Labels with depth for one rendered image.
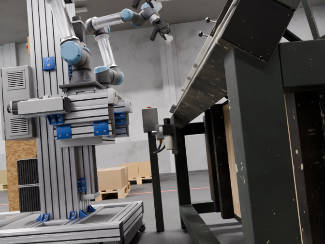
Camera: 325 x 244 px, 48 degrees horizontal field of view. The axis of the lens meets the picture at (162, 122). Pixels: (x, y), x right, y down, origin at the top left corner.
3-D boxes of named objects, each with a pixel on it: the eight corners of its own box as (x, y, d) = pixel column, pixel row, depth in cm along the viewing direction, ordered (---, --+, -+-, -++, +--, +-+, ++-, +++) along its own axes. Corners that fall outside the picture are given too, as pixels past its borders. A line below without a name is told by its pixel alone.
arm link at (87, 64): (94, 70, 229) (92, 50, 231) (87, 66, 216) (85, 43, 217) (75, 73, 230) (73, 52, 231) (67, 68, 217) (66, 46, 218)
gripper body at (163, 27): (170, 29, 262) (161, 15, 264) (160, 36, 263) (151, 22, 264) (171, 32, 270) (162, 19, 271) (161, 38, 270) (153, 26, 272)
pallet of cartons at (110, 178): (123, 199, 488) (121, 169, 491) (64, 204, 495) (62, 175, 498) (137, 189, 603) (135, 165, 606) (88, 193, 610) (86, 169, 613)
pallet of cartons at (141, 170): (126, 180, 803) (125, 162, 806) (165, 177, 793) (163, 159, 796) (113, 186, 691) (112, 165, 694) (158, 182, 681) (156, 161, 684)
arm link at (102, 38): (103, 86, 280) (85, 23, 291) (115, 88, 293) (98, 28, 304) (115, 80, 275) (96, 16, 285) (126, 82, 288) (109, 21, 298)
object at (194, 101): (179, 130, 289) (167, 123, 289) (186, 116, 290) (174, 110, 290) (269, 65, 69) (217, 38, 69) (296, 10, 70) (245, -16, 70)
